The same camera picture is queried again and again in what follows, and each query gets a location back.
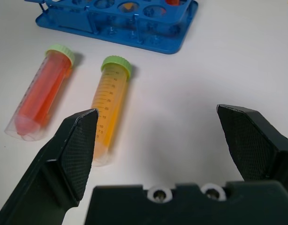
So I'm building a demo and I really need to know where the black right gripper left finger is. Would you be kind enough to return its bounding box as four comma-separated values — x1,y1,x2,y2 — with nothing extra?
0,108,99,225

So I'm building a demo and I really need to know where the blue tube rack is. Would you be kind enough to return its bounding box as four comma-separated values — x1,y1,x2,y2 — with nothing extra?
35,0,198,55

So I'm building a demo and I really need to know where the orange liquid tube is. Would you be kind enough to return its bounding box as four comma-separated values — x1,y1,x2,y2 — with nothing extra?
91,55,132,167

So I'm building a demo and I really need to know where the red liquid tube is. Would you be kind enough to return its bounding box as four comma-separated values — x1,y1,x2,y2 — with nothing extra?
4,44,76,142

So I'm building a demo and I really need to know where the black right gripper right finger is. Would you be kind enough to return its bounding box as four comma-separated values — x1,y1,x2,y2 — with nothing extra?
216,104,288,197

